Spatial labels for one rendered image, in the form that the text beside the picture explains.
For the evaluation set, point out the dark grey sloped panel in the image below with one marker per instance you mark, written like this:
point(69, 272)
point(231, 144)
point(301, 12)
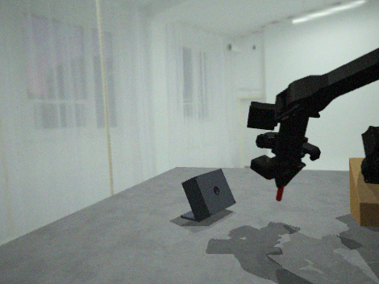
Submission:
point(207, 194)

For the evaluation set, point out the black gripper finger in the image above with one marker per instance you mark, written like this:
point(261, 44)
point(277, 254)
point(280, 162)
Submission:
point(282, 177)
point(295, 168)

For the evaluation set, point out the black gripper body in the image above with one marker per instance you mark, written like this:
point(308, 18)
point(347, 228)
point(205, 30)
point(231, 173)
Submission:
point(288, 150)

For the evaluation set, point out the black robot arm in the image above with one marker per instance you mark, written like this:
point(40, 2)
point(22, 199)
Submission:
point(308, 96)

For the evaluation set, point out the red peg with white band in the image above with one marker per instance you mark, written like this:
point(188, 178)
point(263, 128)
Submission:
point(280, 193)

